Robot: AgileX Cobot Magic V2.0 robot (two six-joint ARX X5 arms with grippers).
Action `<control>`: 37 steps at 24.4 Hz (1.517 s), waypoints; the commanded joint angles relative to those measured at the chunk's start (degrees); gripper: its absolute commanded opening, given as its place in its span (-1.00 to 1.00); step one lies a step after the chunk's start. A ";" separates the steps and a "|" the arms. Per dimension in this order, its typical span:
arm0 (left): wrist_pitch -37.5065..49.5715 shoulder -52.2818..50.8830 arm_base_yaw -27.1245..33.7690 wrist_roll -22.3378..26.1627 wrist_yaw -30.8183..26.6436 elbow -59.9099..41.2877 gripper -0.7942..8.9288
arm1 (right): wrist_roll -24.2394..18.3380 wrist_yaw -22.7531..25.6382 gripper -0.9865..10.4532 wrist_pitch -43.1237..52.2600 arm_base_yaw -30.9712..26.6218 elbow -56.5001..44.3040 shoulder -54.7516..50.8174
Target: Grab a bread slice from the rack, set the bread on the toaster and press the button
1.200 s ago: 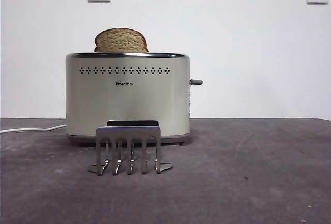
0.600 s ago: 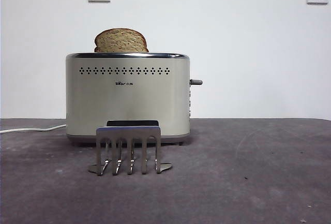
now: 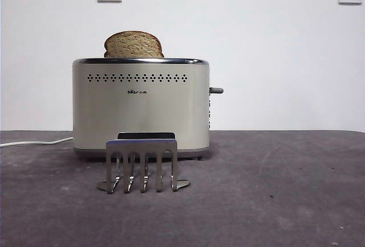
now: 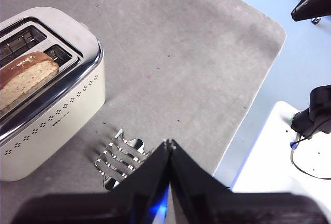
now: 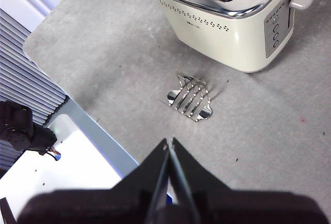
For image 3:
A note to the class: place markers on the stainless steel toast rack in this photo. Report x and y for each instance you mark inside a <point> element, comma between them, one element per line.
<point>141,145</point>

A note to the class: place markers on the brown-crusted bread slice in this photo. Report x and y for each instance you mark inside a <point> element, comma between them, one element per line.
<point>133,46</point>

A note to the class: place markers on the cream steel two-slot toaster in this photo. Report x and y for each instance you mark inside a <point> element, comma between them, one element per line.
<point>142,113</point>

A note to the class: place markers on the grey toaster lever knob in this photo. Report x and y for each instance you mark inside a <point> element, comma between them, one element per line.
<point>216,90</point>

